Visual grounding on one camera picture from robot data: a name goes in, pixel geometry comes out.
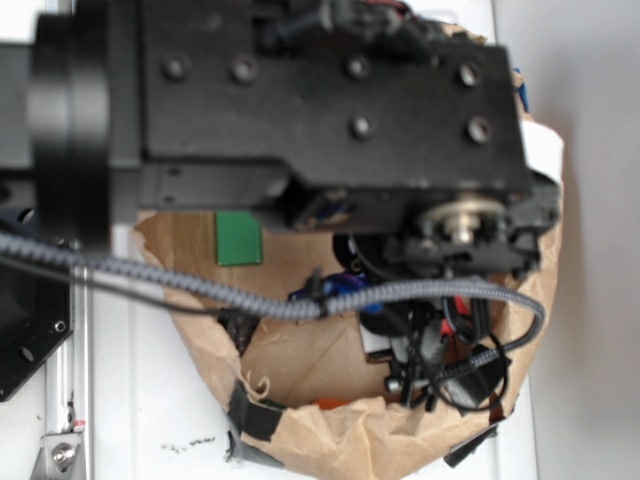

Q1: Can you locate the orange object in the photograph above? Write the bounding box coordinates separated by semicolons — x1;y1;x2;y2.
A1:
313;398;350;410

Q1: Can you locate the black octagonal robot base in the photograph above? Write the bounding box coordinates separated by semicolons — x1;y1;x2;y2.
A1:
1;252;73;402

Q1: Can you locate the white plastic lid board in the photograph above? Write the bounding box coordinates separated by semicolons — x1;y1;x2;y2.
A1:
86;1;538;479

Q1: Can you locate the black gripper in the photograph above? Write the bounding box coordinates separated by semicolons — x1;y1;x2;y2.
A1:
138;1;560;413

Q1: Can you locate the green rectangular block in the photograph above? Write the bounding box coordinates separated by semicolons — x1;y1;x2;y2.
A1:
215;211;263;267

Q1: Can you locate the brown paper bag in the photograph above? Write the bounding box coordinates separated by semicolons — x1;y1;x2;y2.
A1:
135;209;559;479

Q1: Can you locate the metal corner bracket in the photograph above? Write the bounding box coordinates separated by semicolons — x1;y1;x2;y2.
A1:
30;433;87;480

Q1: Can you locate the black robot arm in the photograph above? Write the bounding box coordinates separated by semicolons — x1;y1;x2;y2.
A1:
1;1;561;413

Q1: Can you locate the blue tape strip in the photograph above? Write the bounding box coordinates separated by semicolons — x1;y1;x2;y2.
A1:
512;68;530;113

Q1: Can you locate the grey braided cable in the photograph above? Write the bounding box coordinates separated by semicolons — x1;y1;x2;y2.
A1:
0;232;547;389

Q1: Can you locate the aluminium rail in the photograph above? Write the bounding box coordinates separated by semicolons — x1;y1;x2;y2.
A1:
42;0;96;480

